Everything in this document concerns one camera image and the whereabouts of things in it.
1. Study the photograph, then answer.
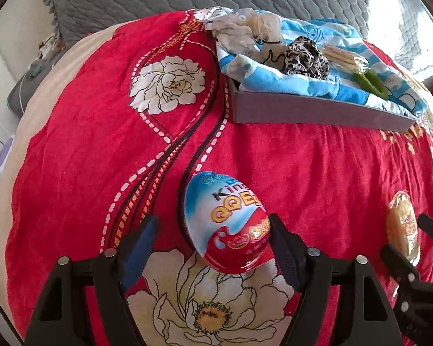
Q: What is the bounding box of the leopard print hair scrunchie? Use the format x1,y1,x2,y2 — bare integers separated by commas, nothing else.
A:
281,36,331,80

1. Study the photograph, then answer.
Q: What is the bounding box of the red blue chocolate egg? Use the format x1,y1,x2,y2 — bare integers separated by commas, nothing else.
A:
182,171,272,274

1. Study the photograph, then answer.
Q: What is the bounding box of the blue striped printed cloth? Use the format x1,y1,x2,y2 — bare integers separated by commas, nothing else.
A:
216,9,428,118

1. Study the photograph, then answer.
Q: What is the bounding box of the red floral blanket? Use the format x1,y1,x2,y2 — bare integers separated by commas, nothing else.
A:
0,9,433,346

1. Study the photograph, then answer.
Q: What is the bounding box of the white cabinet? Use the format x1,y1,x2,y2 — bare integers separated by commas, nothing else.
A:
0,25,58,224

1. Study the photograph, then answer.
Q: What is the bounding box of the yellow cake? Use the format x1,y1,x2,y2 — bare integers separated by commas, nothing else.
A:
386,191,421,265

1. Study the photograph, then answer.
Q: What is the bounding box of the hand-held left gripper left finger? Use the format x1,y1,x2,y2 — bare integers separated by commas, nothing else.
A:
23,214,159,346

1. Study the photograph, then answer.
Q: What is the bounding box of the grey cushion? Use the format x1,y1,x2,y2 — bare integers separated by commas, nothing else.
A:
7,76,35,118

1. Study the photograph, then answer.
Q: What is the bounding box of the grey cardboard box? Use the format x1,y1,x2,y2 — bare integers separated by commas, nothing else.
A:
224,74,424,134

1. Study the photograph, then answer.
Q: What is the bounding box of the beige sock with face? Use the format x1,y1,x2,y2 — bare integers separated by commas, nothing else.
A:
211,7,285,67

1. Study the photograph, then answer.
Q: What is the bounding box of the purple white round object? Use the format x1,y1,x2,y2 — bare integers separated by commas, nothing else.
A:
0,135,17,174

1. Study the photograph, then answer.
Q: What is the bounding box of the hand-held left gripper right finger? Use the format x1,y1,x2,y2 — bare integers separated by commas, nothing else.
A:
269,213,401,346

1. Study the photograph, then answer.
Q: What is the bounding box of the clear packet of sticks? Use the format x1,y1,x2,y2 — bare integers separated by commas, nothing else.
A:
400,68,431,91
323,43,370,74

